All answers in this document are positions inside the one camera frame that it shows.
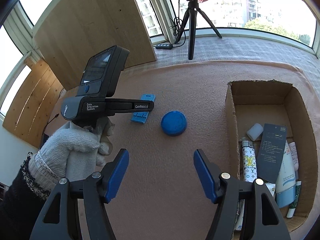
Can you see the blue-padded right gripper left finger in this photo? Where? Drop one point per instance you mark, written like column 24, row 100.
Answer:
column 59, row 217

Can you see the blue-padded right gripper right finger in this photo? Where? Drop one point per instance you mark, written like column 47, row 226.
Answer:
column 262, row 217

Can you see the black sleeved forearm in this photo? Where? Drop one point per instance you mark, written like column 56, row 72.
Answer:
column 22, row 205

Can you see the white knit gloved hand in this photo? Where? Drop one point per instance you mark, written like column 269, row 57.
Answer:
column 71, row 152

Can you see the white starred packet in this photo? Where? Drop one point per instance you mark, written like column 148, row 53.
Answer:
column 238, row 225

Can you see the white blue lotion tube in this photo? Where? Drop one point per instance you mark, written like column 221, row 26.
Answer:
column 286, row 181

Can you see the white patterned lighter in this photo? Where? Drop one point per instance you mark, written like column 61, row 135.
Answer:
column 248, row 161

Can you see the small knotty wooden board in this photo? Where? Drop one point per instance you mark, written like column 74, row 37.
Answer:
column 33, row 104

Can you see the pink white small tube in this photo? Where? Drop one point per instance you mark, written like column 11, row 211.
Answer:
column 294, row 154

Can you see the brown cardboard box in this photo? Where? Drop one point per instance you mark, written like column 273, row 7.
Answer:
column 278, row 103

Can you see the dark navy product card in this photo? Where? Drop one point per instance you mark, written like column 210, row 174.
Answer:
column 271, row 152

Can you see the large light wooden board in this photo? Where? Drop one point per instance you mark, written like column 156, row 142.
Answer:
column 69, row 32

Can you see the white translucent cap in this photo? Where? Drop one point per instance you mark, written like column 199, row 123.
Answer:
column 255, row 131

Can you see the grey checked bed sheet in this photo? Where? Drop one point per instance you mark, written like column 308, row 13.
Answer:
column 254, row 49

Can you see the black mini tripod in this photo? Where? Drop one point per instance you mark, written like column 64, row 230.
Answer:
column 190, row 16

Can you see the black inline cable remote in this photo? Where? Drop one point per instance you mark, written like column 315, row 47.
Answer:
column 165, row 46

